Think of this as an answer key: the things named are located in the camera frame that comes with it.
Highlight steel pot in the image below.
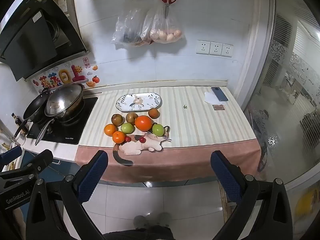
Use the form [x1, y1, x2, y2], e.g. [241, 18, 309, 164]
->
[35, 97, 85, 146]

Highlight black induction cooktop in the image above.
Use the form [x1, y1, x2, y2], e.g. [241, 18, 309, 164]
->
[26, 96, 98, 145]

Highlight patterned oval plate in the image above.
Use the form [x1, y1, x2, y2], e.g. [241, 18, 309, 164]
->
[115, 94, 162, 112]

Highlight brown pear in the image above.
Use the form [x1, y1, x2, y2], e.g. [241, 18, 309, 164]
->
[125, 112, 139, 123]

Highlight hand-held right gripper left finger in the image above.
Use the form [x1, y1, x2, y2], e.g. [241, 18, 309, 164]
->
[26, 150, 109, 240]

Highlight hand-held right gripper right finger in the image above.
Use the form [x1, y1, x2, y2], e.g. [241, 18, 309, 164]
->
[211, 150, 297, 240]

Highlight frosted glass door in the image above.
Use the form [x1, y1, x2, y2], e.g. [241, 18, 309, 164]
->
[245, 5, 320, 205]

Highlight white wall socket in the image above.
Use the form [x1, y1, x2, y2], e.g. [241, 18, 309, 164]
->
[209, 42, 222, 56]
[196, 40, 210, 55]
[221, 44, 234, 57]

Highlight dark blue phone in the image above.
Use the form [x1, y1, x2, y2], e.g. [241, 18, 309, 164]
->
[211, 87, 229, 102]

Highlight green apple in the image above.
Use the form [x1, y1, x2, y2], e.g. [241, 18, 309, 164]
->
[121, 122, 134, 134]
[152, 124, 165, 137]

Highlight white paper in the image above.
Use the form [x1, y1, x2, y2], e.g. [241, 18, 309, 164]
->
[204, 91, 220, 104]

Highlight grey slipper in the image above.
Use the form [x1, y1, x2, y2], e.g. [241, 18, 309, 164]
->
[156, 212, 172, 228]
[133, 215, 150, 229]

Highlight small mandarin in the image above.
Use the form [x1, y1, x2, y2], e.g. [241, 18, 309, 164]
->
[104, 124, 117, 137]
[112, 131, 126, 144]

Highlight plastic bag of eggs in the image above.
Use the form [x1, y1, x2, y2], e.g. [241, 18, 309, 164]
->
[141, 2, 184, 44]

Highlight dark brown wrinkled fruit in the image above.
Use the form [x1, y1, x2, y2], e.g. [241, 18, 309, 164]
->
[111, 114, 124, 126]

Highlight black wok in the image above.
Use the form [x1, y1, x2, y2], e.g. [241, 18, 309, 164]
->
[14, 87, 52, 138]

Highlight dark sauce bottle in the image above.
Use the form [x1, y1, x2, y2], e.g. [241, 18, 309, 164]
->
[11, 113, 28, 135]

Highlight striped cat print tablecloth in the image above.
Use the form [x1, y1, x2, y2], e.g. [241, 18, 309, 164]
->
[75, 85, 262, 184]

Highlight colourful wall stickers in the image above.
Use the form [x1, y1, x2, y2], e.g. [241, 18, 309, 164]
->
[32, 57, 100, 90]

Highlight black range hood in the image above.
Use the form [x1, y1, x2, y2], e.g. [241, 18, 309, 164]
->
[0, 0, 90, 82]

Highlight plastic bag with dark contents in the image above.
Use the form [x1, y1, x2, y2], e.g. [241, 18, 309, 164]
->
[112, 0, 150, 47]

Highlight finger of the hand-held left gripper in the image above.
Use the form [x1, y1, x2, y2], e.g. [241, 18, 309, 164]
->
[0, 146, 22, 167]
[0, 149, 53, 180]

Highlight blue cabinet front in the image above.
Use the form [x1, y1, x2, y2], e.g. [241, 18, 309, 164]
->
[21, 150, 83, 205]

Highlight large orange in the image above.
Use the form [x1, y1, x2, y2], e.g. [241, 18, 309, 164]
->
[134, 115, 153, 131]

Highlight steel pot lid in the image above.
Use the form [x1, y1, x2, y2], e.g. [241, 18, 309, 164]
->
[44, 83, 85, 117]

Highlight person's dark trousers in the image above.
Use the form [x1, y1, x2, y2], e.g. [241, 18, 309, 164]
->
[102, 226, 174, 240]

